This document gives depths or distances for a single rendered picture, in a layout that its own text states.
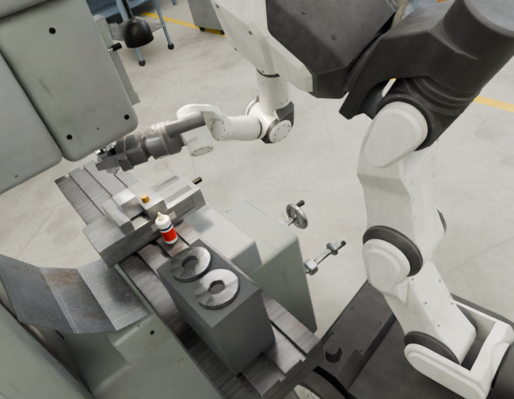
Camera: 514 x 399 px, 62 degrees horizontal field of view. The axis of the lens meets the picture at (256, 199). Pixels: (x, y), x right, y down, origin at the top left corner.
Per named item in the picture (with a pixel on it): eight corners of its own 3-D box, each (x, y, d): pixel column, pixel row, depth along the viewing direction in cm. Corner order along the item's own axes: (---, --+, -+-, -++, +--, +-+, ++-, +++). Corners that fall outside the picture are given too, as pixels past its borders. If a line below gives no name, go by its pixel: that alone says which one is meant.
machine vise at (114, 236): (183, 186, 148) (173, 161, 141) (207, 204, 137) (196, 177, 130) (91, 244, 135) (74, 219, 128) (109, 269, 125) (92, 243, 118)
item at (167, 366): (273, 288, 207) (245, 195, 169) (321, 328, 185) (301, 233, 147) (127, 408, 177) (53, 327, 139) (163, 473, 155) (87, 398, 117)
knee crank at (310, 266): (339, 240, 175) (337, 229, 171) (350, 247, 170) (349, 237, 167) (300, 272, 166) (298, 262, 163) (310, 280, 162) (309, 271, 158)
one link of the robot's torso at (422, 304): (488, 336, 116) (447, 193, 96) (456, 395, 107) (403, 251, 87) (433, 319, 128) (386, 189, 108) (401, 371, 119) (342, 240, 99)
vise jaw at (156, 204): (146, 188, 139) (141, 179, 136) (168, 208, 129) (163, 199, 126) (130, 199, 137) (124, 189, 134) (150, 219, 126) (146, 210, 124)
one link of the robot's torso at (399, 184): (445, 245, 105) (489, 69, 73) (411, 295, 96) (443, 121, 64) (388, 219, 113) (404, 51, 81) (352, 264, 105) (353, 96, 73)
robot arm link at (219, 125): (171, 115, 111) (211, 115, 121) (181, 146, 110) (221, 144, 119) (184, 102, 107) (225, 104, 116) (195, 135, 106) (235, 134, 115)
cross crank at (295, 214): (296, 214, 178) (292, 193, 170) (317, 227, 170) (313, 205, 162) (268, 236, 172) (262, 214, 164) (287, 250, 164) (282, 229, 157)
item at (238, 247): (207, 218, 163) (198, 195, 156) (264, 265, 140) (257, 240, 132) (88, 300, 145) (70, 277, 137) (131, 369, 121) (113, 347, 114)
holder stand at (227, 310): (220, 286, 111) (197, 233, 98) (276, 339, 96) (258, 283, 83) (182, 317, 106) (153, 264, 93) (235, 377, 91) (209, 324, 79)
